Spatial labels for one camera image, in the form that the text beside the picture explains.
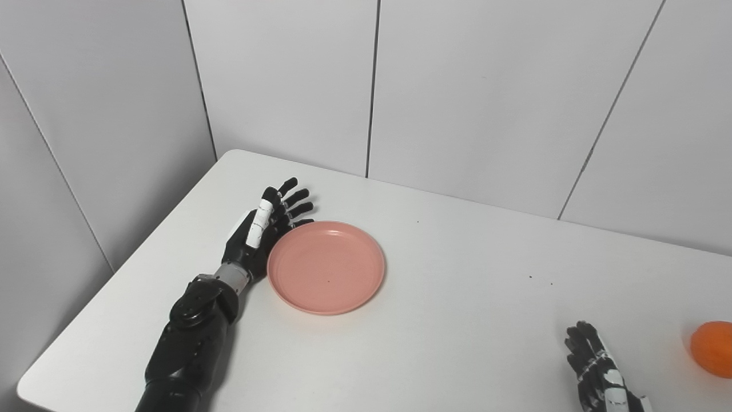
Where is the orange fruit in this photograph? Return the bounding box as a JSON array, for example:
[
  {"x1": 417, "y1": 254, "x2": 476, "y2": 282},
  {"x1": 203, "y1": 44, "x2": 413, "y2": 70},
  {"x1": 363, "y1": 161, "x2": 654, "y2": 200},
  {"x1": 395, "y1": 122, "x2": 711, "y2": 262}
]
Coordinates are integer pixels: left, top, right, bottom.
[{"x1": 690, "y1": 321, "x2": 732, "y2": 379}]

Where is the pink plate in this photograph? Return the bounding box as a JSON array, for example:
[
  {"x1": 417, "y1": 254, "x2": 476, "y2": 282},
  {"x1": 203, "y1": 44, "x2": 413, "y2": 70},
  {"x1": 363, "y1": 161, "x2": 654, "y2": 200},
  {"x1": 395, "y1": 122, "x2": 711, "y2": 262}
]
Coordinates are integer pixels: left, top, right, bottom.
[{"x1": 266, "y1": 221, "x2": 387, "y2": 316}]

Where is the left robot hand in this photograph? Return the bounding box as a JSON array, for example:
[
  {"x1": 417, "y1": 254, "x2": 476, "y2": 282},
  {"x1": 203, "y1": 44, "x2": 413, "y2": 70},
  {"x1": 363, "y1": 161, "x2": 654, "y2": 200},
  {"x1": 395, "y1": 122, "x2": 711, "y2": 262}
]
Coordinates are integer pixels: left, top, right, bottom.
[{"x1": 221, "y1": 177, "x2": 315, "y2": 283}]

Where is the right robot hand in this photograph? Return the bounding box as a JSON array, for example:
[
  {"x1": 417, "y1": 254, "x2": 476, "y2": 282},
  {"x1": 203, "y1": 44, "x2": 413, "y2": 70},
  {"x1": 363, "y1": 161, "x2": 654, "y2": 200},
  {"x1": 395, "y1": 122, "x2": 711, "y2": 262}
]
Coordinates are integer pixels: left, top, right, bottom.
[{"x1": 564, "y1": 320, "x2": 654, "y2": 412}]

